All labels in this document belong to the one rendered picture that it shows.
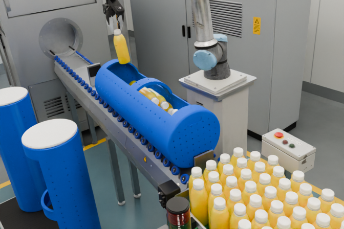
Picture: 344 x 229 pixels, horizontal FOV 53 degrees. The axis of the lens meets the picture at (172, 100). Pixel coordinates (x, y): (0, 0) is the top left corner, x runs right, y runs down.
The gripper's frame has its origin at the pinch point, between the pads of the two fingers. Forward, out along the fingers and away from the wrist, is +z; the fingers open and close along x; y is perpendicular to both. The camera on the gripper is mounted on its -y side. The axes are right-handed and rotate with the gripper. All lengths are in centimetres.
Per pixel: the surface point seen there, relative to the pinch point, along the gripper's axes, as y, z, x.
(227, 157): -90, 33, -3
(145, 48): 203, 90, -118
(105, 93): -2.0, 33.9, 13.1
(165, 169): -63, 51, 11
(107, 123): 7, 59, 12
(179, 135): -72, 28, 8
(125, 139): -20, 57, 12
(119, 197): 23, 137, 7
